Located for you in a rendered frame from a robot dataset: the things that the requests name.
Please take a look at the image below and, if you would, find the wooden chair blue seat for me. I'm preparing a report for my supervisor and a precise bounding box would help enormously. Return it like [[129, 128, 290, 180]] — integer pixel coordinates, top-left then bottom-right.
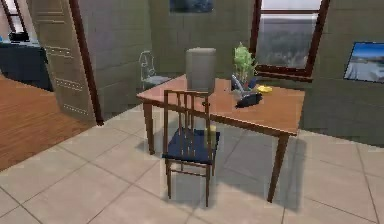
[[161, 89, 221, 208]]

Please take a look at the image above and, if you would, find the beige room door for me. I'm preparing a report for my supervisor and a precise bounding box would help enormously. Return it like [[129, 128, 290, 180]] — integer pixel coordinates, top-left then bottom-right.
[[25, 0, 105, 127]]

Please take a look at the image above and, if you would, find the dark blue cabinet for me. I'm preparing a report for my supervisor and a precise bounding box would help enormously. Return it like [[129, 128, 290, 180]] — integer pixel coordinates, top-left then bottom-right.
[[0, 41, 54, 92]]

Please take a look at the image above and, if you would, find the blue and white object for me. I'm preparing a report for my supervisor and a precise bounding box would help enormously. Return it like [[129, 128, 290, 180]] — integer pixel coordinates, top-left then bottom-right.
[[230, 74, 258, 93]]

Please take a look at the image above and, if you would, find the red framed narrow window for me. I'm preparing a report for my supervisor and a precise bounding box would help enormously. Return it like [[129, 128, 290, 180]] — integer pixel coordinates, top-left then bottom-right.
[[0, 0, 28, 35]]

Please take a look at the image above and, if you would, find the dark blue wall picture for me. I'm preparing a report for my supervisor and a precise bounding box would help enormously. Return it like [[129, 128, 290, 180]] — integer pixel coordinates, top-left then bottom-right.
[[169, 0, 215, 14]]

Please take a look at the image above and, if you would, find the brown wooden table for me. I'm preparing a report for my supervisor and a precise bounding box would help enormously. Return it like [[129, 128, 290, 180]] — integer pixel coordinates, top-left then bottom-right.
[[136, 73, 306, 204]]

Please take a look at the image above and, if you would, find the blue landscape wall picture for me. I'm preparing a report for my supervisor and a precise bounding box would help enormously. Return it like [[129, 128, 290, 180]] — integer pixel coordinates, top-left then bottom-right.
[[343, 41, 384, 84]]

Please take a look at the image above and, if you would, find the yellow small object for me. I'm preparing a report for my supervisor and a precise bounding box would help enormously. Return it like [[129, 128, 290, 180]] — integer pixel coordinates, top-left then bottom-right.
[[204, 124, 218, 145]]

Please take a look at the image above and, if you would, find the black appliance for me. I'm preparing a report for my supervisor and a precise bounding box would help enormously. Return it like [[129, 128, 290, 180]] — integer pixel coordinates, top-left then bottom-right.
[[8, 31, 31, 43]]

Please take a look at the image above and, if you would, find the pale wire chair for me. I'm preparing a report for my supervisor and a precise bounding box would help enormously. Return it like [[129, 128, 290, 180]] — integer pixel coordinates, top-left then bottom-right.
[[138, 50, 172, 91]]

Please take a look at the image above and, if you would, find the green house plant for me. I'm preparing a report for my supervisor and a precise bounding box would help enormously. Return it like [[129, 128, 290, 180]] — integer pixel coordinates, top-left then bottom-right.
[[233, 41, 258, 91]]

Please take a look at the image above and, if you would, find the black oblong object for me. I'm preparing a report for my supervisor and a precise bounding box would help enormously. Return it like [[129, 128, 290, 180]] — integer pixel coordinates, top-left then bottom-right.
[[234, 92, 264, 109]]

